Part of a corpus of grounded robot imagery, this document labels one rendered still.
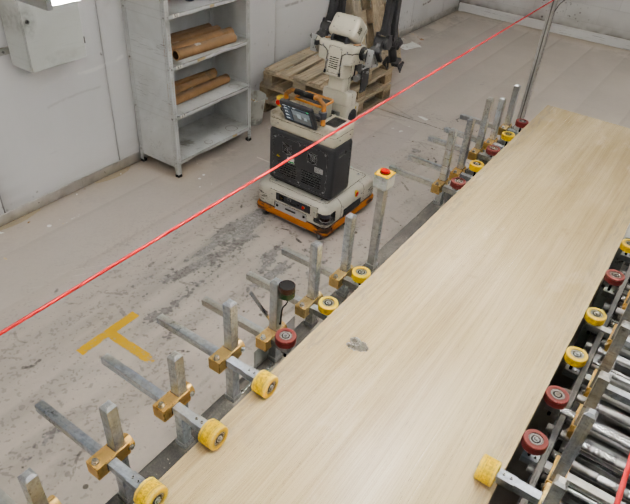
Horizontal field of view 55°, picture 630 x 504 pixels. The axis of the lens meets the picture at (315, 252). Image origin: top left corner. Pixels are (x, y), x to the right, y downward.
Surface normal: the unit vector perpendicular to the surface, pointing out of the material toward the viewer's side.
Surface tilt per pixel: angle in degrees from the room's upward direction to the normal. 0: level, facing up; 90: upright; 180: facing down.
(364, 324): 0
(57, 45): 90
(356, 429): 0
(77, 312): 0
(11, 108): 90
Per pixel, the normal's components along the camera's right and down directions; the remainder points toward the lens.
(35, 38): 0.82, 0.39
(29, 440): 0.06, -0.80
